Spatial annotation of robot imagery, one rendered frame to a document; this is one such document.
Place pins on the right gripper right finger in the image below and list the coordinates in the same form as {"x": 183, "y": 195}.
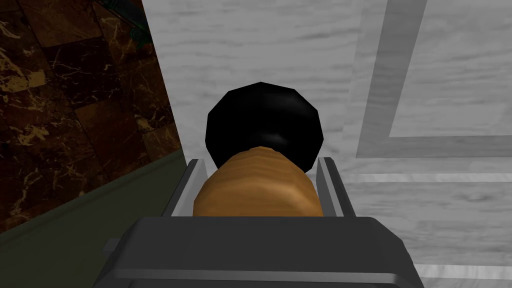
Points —
{"x": 332, "y": 191}

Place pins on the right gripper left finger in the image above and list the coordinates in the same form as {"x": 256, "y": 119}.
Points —
{"x": 184, "y": 191}

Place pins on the black and wooden door knob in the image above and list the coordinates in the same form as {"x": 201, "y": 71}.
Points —
{"x": 262, "y": 160}

